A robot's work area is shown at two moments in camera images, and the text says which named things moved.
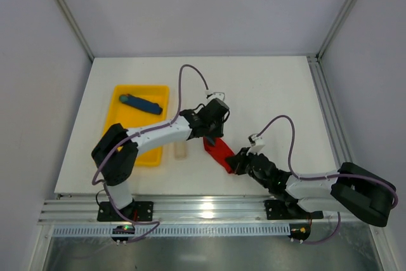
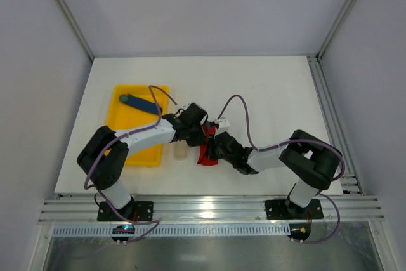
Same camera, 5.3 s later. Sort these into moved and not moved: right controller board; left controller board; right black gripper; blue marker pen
Moved: right black gripper
Not moved: left controller board; blue marker pen; right controller board
